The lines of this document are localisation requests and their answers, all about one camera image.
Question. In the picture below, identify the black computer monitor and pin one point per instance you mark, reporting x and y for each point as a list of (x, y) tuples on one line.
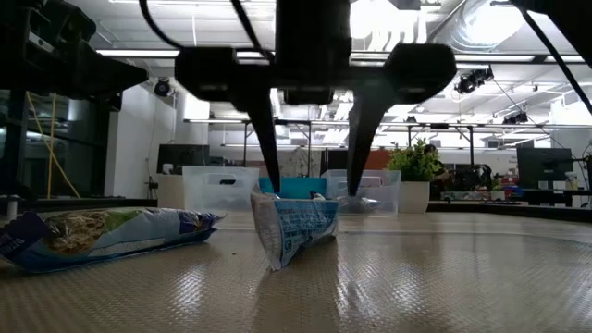
[(543, 166), (182, 157)]

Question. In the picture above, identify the blue green granola bar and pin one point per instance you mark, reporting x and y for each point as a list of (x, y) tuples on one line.
[(106, 236), (296, 226)]

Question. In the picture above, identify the black ceiling camera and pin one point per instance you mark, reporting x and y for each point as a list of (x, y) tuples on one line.
[(472, 81), (162, 88)]

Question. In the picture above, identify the clear plastic bin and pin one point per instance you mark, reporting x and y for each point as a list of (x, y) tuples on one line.
[(384, 189), (203, 194)]

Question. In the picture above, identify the person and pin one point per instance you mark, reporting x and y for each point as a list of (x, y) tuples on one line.
[(431, 150)]

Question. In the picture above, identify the ceiling light strip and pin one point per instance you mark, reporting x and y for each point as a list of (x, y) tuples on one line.
[(139, 53), (499, 58)]

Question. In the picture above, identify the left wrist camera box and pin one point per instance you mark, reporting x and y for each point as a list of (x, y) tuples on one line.
[(60, 23)]

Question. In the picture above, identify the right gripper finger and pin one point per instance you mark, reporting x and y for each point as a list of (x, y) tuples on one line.
[(264, 125), (365, 125)]

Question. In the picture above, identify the silver ventilation duct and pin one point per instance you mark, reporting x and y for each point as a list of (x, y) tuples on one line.
[(490, 23)]

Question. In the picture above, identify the teal plastic bin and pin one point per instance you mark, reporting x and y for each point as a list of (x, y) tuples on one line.
[(300, 187)]

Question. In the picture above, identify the leafy green plant white pot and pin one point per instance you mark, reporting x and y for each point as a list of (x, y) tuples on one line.
[(414, 196)]

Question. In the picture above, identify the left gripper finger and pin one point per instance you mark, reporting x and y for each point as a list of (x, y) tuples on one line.
[(115, 76)]

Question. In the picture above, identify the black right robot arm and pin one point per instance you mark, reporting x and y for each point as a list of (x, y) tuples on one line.
[(573, 18)]

